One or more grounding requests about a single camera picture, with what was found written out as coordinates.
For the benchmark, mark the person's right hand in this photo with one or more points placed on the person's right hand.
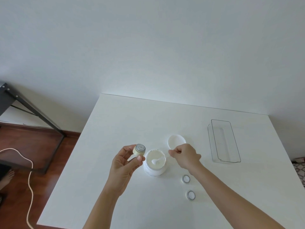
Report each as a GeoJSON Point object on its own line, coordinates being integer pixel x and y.
{"type": "Point", "coordinates": [188, 157]}

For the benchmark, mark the person's left hand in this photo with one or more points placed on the person's left hand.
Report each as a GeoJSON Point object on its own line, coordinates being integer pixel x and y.
{"type": "Point", "coordinates": [121, 171]}

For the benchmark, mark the person's right thumb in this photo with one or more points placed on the person's right thumb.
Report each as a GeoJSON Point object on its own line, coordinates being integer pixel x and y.
{"type": "Point", "coordinates": [174, 153]}

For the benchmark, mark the person's left thumb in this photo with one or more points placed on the person's left thumb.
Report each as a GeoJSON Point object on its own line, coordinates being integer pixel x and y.
{"type": "Point", "coordinates": [137, 162]}

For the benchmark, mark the small cream jar silver lid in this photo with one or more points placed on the small cream jar silver lid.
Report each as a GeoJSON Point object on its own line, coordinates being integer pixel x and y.
{"type": "Point", "coordinates": [139, 150]}

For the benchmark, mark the person's right forearm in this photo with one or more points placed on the person's right forearm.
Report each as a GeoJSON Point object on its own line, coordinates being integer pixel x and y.
{"type": "Point", "coordinates": [228, 200]}

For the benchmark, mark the person's left forearm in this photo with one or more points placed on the person's left forearm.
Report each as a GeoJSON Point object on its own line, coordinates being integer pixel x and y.
{"type": "Point", "coordinates": [101, 209]}

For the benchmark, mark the white round jar lid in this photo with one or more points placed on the white round jar lid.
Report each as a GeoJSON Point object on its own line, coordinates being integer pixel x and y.
{"type": "Point", "coordinates": [176, 141]}

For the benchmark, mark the large white cream jar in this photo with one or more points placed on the large white cream jar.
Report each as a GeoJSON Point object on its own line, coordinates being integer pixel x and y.
{"type": "Point", "coordinates": [154, 168]}

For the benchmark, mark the white plastic spatula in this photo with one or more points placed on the white plastic spatula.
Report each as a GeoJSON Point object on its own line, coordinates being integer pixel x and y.
{"type": "Point", "coordinates": [157, 161]}

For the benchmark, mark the small round silver lid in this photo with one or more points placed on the small round silver lid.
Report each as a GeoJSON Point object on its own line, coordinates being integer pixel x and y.
{"type": "Point", "coordinates": [186, 179]}
{"type": "Point", "coordinates": [190, 195]}

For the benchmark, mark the clear plastic storage box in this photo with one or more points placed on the clear plastic storage box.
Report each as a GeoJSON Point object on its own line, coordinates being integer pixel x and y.
{"type": "Point", "coordinates": [224, 143]}

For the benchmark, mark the patterned rug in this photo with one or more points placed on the patterned rug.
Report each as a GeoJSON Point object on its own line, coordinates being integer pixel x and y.
{"type": "Point", "coordinates": [299, 171]}

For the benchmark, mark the black metal table frame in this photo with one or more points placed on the black metal table frame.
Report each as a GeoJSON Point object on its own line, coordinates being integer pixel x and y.
{"type": "Point", "coordinates": [35, 112]}

